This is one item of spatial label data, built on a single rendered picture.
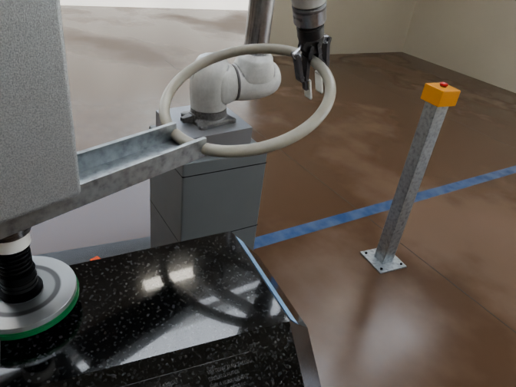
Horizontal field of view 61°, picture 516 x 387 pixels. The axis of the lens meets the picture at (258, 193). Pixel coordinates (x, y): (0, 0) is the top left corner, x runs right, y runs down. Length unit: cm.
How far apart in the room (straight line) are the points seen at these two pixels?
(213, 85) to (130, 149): 78
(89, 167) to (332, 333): 154
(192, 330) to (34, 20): 65
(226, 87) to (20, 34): 120
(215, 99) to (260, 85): 20
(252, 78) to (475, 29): 634
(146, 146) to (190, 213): 81
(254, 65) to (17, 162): 124
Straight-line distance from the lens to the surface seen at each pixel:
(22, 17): 71
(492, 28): 780
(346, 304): 239
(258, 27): 180
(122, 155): 107
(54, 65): 74
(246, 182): 192
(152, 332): 98
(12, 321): 98
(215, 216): 194
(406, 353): 229
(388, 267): 271
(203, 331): 99
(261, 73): 185
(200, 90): 180
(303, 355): 108
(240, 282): 110
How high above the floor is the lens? 162
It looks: 31 degrees down
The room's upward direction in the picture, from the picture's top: 8 degrees clockwise
